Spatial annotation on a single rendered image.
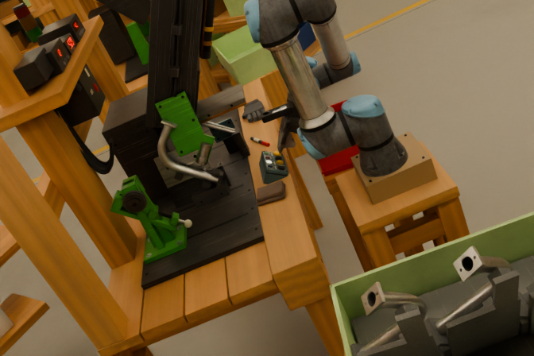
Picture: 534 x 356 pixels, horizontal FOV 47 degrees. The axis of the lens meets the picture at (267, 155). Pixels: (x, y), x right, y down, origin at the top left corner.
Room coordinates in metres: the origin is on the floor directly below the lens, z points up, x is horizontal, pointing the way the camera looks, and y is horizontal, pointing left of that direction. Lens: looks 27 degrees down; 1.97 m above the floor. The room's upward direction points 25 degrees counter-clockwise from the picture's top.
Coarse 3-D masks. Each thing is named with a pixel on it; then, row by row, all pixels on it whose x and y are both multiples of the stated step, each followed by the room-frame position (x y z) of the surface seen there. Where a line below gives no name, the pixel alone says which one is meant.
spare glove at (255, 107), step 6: (252, 102) 2.60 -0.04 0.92; (258, 102) 2.56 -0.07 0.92; (246, 108) 2.56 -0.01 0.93; (252, 108) 2.53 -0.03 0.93; (258, 108) 2.50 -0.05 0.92; (264, 108) 2.50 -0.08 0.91; (246, 114) 2.50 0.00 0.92; (252, 114) 2.47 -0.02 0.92; (258, 114) 2.44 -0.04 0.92; (252, 120) 2.45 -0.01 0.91
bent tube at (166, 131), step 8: (168, 128) 2.04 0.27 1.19; (168, 136) 2.04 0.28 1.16; (160, 144) 2.03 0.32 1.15; (160, 152) 2.03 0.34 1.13; (168, 160) 2.02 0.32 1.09; (176, 168) 2.01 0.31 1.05; (184, 168) 2.00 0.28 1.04; (192, 168) 2.01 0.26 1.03; (192, 176) 2.00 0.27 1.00; (200, 176) 1.99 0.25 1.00; (208, 176) 1.98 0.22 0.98; (216, 176) 1.98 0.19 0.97
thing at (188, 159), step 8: (168, 152) 2.08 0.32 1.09; (176, 152) 2.06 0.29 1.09; (192, 152) 2.06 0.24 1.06; (160, 160) 2.08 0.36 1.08; (176, 160) 2.06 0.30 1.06; (184, 160) 2.05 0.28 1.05; (192, 160) 2.05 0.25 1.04; (160, 168) 2.07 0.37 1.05; (168, 168) 2.06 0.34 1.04; (200, 168) 2.04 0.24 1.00; (208, 168) 2.03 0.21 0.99; (168, 176) 2.06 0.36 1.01; (184, 176) 2.05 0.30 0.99; (168, 184) 2.05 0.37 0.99
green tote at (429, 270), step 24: (528, 216) 1.13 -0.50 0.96; (456, 240) 1.16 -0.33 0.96; (480, 240) 1.14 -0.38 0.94; (504, 240) 1.13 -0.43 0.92; (528, 240) 1.13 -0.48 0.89; (408, 264) 1.16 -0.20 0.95; (432, 264) 1.16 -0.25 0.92; (336, 288) 1.19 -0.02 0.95; (360, 288) 1.18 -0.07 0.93; (384, 288) 1.18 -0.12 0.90; (408, 288) 1.17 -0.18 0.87; (432, 288) 1.16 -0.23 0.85; (336, 312) 1.10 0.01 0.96; (360, 312) 1.19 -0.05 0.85
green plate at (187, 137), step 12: (180, 96) 2.09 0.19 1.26; (168, 108) 2.09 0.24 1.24; (180, 108) 2.08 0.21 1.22; (192, 108) 2.08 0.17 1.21; (168, 120) 2.08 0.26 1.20; (180, 120) 2.07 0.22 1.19; (192, 120) 2.06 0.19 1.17; (180, 132) 2.06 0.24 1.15; (192, 132) 2.06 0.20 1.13; (180, 144) 2.05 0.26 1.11; (192, 144) 2.05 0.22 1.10; (180, 156) 2.05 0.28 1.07
